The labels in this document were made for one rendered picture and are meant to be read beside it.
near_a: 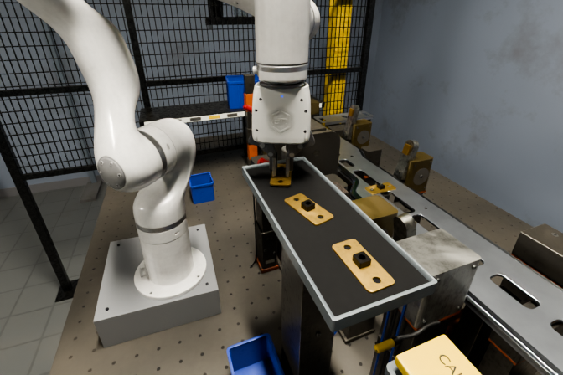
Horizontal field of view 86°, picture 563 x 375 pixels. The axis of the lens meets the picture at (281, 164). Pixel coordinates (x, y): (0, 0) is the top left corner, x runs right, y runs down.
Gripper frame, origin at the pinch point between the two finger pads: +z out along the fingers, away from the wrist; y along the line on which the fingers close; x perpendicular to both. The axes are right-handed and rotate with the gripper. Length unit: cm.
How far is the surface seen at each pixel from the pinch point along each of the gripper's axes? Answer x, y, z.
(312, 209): -11.1, 5.7, 2.4
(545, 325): -17.2, 43.1, 18.5
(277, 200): -8.4, -0.1, 2.7
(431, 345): -32.3, 16.1, 2.6
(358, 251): -20.2, 11.3, 2.4
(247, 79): 85, -20, 1
